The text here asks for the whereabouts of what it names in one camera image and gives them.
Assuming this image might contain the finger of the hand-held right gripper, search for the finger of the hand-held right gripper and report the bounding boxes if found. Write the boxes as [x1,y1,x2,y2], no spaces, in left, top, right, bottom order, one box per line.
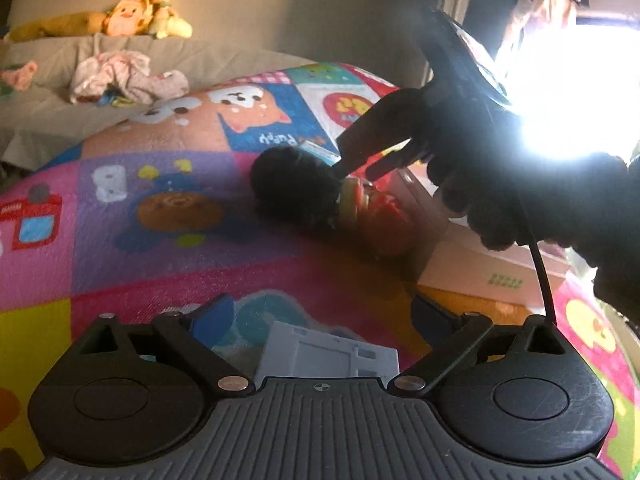
[334,88,427,177]
[366,140,427,182]

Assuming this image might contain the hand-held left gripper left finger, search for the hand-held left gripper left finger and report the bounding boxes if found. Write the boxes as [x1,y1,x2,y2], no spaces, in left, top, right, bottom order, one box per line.
[75,294,253,393]

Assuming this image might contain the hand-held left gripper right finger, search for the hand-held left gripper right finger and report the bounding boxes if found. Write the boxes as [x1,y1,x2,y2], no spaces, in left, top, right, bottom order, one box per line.
[387,294,568,392]

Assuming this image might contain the orange plastic toy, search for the orange plastic toy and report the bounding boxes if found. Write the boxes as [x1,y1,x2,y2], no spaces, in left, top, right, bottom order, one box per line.
[337,177,416,258]

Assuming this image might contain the pink cardboard box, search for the pink cardboard box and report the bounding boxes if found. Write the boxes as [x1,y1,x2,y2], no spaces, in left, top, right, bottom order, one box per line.
[395,165,571,311]

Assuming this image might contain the black fluffy plush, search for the black fluffy plush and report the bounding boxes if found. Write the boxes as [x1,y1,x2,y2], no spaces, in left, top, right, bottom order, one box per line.
[250,146,346,233]

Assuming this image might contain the person's right forearm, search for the person's right forearm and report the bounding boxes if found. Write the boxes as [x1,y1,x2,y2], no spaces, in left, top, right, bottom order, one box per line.
[592,155,640,331]

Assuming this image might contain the person's right hand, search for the person's right hand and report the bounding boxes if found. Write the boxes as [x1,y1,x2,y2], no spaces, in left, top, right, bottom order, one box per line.
[428,152,627,262]

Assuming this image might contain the small teal white box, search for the small teal white box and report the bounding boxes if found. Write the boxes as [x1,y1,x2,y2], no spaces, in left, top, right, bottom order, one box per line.
[300,140,341,163]

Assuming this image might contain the colourful printed play mat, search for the colourful printed play mat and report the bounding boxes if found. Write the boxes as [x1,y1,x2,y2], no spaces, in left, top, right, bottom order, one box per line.
[0,62,640,480]

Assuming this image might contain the small pale plush toy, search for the small pale plush toy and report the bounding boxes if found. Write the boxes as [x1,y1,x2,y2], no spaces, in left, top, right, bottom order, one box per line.
[147,0,193,41]

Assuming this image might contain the pile of pale clothes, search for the pile of pale clothes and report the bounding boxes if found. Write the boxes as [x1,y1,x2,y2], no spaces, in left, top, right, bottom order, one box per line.
[70,51,190,106]

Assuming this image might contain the beige sofa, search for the beige sofa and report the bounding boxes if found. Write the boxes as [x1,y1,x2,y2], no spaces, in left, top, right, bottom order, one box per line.
[0,35,326,173]

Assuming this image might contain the yellow plush toy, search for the yellow plush toy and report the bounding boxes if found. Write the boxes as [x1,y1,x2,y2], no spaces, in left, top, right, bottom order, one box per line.
[5,0,156,43]

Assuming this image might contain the pink cloth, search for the pink cloth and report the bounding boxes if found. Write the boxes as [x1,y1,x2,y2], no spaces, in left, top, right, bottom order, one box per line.
[0,60,40,92]

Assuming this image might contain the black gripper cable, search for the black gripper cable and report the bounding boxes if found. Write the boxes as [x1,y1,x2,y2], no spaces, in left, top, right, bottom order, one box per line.
[527,240,561,328]

